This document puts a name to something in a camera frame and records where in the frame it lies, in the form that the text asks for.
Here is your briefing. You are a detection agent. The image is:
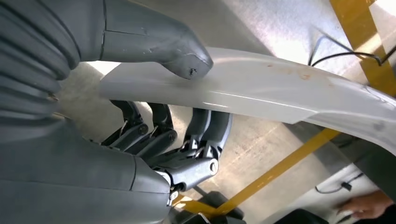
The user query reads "black looped cable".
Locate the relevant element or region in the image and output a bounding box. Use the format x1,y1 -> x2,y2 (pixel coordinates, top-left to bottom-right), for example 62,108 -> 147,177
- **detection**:
308,29 -> 396,67

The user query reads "thin black cable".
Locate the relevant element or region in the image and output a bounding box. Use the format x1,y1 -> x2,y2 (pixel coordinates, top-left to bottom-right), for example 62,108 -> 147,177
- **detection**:
315,172 -> 365,195

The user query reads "dark grey laptop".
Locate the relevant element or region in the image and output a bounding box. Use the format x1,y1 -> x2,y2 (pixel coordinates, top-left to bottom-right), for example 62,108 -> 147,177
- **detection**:
340,133 -> 396,202

